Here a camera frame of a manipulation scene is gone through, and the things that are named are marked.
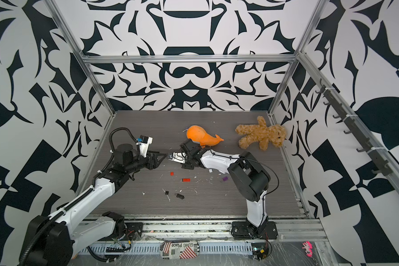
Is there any small electronics board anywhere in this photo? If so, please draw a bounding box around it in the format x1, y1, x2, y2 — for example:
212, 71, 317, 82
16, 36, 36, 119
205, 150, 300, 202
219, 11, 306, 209
252, 242, 273, 260

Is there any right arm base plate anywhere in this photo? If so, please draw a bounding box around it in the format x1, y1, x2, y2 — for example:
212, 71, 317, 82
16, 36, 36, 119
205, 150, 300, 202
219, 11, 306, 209
231, 221, 279, 240

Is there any brown teddy bear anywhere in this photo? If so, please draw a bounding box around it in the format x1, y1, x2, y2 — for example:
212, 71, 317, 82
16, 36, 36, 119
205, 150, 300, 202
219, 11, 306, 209
236, 116, 287, 151

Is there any pink toy figure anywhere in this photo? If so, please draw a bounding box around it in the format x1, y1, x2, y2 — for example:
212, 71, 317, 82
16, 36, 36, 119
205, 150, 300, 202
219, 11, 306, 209
302, 241, 313, 258

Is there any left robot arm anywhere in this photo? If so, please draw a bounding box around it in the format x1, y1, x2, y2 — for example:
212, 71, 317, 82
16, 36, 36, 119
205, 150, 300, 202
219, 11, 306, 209
19, 128, 167, 266

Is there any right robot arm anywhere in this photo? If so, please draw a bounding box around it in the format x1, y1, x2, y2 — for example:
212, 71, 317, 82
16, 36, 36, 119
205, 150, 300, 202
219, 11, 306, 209
169, 139, 280, 240

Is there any orange plush whale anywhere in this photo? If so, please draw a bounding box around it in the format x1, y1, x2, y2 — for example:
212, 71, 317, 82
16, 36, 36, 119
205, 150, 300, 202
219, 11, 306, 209
187, 125, 224, 147

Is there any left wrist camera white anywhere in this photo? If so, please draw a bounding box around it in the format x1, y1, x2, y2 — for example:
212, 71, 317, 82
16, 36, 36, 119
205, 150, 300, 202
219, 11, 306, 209
136, 135, 153, 157

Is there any black wall hook rack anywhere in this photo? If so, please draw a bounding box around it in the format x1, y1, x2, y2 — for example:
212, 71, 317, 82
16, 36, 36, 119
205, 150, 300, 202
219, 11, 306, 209
317, 85, 393, 176

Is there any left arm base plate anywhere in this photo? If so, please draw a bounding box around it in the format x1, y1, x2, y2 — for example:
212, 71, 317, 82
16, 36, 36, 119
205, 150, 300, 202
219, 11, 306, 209
112, 222, 144, 241

